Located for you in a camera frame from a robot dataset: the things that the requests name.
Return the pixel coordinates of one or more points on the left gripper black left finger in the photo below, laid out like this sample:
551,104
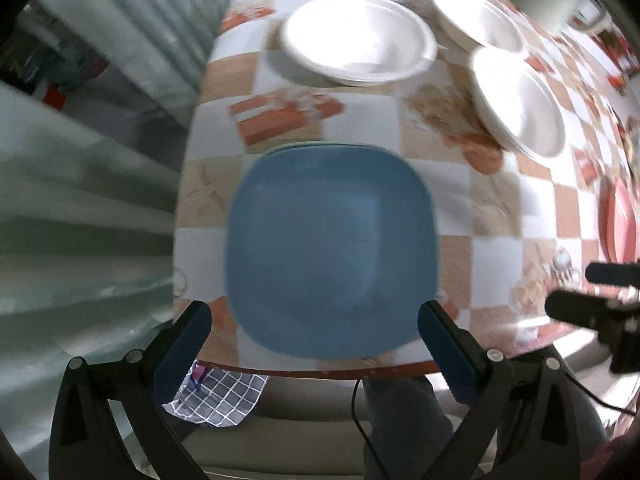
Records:
85,442

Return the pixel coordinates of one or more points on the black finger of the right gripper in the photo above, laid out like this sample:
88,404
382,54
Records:
614,274
587,311

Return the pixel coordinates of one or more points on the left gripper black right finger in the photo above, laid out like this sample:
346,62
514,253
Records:
525,406

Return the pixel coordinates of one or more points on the pink square plate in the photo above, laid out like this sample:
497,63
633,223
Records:
618,227

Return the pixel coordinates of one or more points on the white round bowl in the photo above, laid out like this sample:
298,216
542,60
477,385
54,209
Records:
360,43
515,105
472,24

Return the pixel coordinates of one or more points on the blue square plate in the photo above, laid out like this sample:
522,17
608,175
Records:
331,251

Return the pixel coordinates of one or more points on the person's dark trouser leg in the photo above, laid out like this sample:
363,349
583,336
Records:
408,428

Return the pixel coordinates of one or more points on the grey checkered cloth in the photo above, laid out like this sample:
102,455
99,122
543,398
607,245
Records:
214,397

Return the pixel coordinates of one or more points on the green curtain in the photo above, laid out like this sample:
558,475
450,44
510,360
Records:
96,97

